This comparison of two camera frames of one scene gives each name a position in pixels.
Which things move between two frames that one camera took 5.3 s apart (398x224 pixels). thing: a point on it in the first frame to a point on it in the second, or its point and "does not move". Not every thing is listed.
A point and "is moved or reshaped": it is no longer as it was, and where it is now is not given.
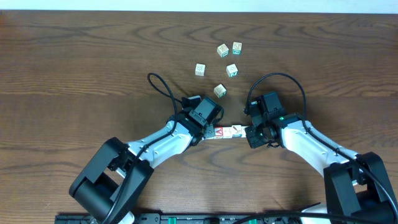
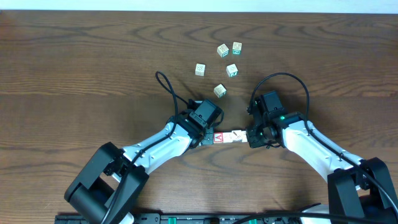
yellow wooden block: [227, 132] is moved or reshaped
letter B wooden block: [222, 50] does not move
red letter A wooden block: [218, 132] is moved or reshaped
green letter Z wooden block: [237, 48] does not move
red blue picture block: [236, 130] is moved or reshaped
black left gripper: [204, 133] does not move
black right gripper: [253, 141] does not move
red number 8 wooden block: [200, 70] does not move
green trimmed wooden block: [220, 91] does not move
